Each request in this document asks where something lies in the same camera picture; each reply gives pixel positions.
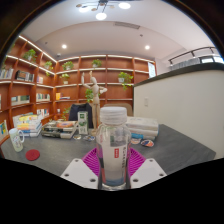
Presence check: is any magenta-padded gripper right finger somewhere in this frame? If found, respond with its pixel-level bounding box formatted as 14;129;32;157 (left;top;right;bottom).
129;147;168;190

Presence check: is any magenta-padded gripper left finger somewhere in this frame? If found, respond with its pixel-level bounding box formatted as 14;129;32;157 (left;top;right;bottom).
60;147;101;190

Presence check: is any clear plastic water bottle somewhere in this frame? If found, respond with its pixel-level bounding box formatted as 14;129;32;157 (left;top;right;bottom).
95;106;132;192

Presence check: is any stack of dark books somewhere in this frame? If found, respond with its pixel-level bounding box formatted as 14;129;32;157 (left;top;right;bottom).
41;119;78;139

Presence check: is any flat round red coaster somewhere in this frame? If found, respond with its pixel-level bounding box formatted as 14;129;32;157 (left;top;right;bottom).
25;148;41;162

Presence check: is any tall green white carton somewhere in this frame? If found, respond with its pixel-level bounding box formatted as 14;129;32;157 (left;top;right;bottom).
77;110;89;135

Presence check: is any dark blue chair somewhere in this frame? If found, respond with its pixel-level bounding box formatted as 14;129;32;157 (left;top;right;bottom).
68;102;94;123

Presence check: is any tan chair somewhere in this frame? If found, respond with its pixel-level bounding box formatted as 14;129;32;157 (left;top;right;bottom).
101;102;134;118

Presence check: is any stack of colourful books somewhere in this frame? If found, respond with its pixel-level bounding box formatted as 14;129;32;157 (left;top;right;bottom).
12;112;44;138

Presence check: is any yellow striped ceramic mug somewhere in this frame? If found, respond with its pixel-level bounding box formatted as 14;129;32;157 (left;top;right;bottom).
8;127;25;153

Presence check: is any white partition with dark top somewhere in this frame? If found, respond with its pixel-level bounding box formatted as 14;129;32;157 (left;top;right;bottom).
133;62;224;159

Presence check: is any wooden artist mannequin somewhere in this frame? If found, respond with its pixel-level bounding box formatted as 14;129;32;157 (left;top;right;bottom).
80;70;108;133

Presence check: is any orange wooden shelf unit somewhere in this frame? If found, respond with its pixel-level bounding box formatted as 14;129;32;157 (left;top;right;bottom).
0;33;158;134

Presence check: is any grey curtain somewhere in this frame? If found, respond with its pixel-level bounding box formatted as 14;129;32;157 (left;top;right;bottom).
170;58;202;71

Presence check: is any black ceiling track rail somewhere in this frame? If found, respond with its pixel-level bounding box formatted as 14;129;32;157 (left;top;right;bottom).
168;45;223;65

